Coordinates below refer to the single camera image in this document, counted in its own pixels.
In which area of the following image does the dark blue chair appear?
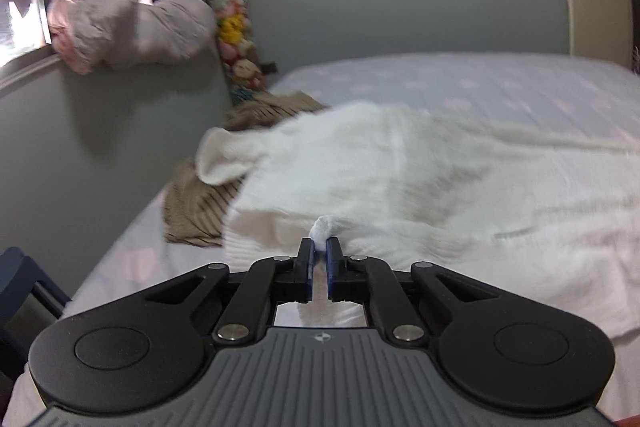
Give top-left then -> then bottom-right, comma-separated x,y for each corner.
0,246 -> 74,380

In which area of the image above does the large white garment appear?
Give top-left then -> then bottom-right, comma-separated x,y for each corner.
195,99 -> 640,340

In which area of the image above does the polka dot bed sheet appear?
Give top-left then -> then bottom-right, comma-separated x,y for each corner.
10,52 -> 640,427

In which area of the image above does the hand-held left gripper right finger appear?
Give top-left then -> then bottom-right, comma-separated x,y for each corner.
325,236 -> 501,346

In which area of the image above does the stack of plush toys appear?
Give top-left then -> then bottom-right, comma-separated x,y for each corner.
192,0 -> 275,108

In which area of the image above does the brown knitted garment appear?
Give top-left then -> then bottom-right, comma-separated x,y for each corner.
164,90 -> 332,249

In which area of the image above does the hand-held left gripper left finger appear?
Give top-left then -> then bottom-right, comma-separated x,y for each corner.
142,237 -> 317,346

